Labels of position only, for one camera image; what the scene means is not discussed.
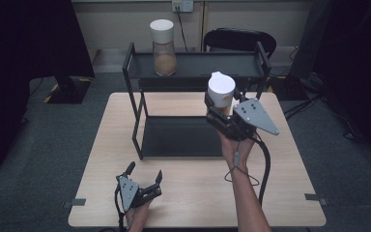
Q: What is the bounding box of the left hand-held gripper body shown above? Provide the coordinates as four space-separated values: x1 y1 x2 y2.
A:
115 174 162 213

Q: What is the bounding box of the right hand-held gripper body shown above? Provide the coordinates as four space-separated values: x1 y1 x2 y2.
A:
205 98 280 142

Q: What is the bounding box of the white-lid jar with orange powder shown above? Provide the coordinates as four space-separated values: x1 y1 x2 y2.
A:
207 71 237 116

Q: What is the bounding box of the black two-tier metal rack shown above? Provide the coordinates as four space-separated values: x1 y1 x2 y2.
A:
122 42 272 160

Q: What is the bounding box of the beige-lid jar with tan powder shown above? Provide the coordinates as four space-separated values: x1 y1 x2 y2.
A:
149 18 178 77

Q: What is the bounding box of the person's left hand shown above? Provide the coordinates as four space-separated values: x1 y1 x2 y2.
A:
125 199 153 232

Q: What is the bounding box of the person's right hand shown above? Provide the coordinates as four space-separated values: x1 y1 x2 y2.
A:
216 129 257 172

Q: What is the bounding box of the black chair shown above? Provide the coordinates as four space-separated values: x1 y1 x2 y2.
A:
203 27 277 59

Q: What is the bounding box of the black stand base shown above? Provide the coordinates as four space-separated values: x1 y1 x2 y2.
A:
43 75 93 104

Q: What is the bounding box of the dark curtain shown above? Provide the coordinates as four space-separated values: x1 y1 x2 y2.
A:
0 0 95 177

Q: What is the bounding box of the thin wrist strap cord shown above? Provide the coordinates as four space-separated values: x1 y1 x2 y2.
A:
224 149 260 188

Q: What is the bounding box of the thick black gripper cable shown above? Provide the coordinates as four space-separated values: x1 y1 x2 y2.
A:
252 136 271 207

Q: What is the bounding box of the grey table edge bracket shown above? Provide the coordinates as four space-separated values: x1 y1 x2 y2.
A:
304 192 328 206
62 198 87 209

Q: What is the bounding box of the black floor cable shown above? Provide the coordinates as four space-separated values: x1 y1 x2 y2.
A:
283 96 357 140

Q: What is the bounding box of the black power cable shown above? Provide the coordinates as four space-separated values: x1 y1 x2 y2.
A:
176 8 189 52

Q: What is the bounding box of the white wall socket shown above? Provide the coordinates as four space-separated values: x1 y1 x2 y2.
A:
171 0 195 14

